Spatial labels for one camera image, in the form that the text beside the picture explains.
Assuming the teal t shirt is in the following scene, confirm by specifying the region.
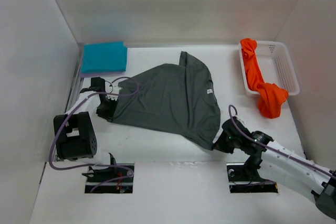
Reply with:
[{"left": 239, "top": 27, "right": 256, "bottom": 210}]
[{"left": 81, "top": 41, "right": 128, "bottom": 74}]

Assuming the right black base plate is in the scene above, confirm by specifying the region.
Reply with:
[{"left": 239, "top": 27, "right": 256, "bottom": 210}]
[{"left": 226, "top": 163, "right": 278, "bottom": 194}]

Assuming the orange t shirt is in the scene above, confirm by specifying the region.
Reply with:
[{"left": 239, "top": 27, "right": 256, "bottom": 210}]
[{"left": 240, "top": 38, "right": 289, "bottom": 119}]

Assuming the grey t shirt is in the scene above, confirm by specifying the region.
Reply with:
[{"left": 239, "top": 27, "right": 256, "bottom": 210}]
[{"left": 113, "top": 51, "right": 221, "bottom": 150}]

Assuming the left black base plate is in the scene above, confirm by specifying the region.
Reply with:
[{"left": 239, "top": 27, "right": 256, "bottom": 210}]
[{"left": 82, "top": 167, "right": 134, "bottom": 194}]

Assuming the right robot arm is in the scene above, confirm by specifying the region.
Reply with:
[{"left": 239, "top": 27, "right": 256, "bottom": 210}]
[{"left": 213, "top": 117, "right": 335, "bottom": 219}]

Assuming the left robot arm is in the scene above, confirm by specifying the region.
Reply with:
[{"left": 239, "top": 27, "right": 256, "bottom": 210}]
[{"left": 54, "top": 77, "right": 118, "bottom": 182}]

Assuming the white plastic bin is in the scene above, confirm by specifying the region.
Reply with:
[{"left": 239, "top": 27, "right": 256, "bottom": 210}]
[{"left": 252, "top": 40, "right": 300, "bottom": 96}]

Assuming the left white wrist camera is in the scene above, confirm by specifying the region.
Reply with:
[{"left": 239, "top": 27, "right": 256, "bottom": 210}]
[{"left": 105, "top": 81, "right": 122, "bottom": 101}]

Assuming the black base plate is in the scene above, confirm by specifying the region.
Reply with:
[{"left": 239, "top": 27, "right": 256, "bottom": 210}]
[
  {"left": 82, "top": 167, "right": 134, "bottom": 194},
  {"left": 226, "top": 163, "right": 278, "bottom": 194}
]

